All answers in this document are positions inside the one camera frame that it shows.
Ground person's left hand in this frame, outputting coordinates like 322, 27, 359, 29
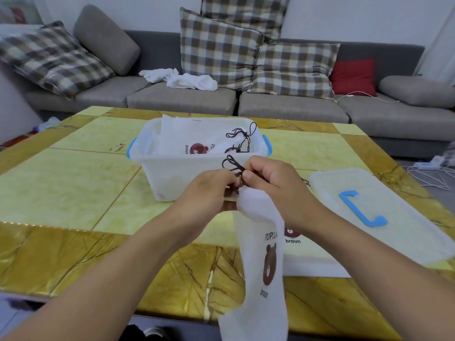
173, 169, 243, 228

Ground person's right hand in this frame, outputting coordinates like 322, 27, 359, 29
242, 155, 318, 230

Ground white bear print drawstring bag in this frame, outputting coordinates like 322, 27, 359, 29
282, 177, 352, 278
156, 114, 259, 157
218, 155, 289, 341

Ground person's left forearm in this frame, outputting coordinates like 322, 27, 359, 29
0, 200, 201, 341

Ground person's right forearm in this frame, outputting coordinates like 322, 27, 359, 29
295, 195, 455, 341

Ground clear storage box blue latches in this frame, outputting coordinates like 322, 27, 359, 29
127, 117, 273, 203

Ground grey fabric sofa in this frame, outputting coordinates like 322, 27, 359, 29
24, 30, 455, 159

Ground white crumpled cloth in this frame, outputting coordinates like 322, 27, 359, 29
166, 74, 218, 92
139, 68, 179, 84

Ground brown plaid cushion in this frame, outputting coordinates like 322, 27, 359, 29
0, 20, 117, 100
179, 7, 266, 92
247, 40, 341, 101
200, 0, 291, 40

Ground red cushion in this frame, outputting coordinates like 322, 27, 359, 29
329, 59, 378, 98

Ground grey bolster cushion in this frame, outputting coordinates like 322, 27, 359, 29
73, 4, 141, 76
378, 75, 455, 109

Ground clear plastic bag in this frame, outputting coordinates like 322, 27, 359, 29
33, 116, 62, 134

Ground white curtain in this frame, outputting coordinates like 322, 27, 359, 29
413, 0, 455, 86

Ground white charging cable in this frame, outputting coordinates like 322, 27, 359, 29
334, 90, 401, 104

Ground clear lid with blue handle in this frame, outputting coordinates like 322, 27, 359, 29
309, 168, 455, 265

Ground white power strip with cables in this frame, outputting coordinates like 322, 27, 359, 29
406, 152, 455, 191

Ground framed wall picture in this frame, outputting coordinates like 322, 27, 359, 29
0, 0, 44, 26

